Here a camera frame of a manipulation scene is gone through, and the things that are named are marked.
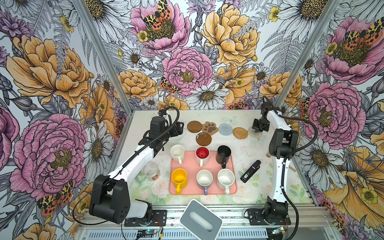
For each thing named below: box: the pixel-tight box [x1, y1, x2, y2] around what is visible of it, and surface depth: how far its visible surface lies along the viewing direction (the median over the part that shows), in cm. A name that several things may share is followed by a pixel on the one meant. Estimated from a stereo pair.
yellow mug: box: [171, 168, 188, 195], surface depth 82 cm
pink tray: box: [169, 151, 237, 195], surface depth 85 cm
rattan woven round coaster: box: [232, 127, 249, 140], surface depth 111 cm
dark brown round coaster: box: [187, 120, 203, 133], surface depth 114 cm
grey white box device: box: [179, 199, 223, 240], surface depth 71 cm
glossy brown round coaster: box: [195, 132, 212, 147], surface depth 107 cm
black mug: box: [216, 145, 232, 169], surface depth 91 cm
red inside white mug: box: [195, 146, 210, 168], surface depth 91 cm
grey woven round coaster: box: [218, 123, 233, 136], surface depth 111 cm
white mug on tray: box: [217, 168, 235, 195], surface depth 82 cm
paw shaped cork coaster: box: [202, 121, 219, 136], surface depth 114 cm
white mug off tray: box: [170, 144, 185, 165], surface depth 91 cm
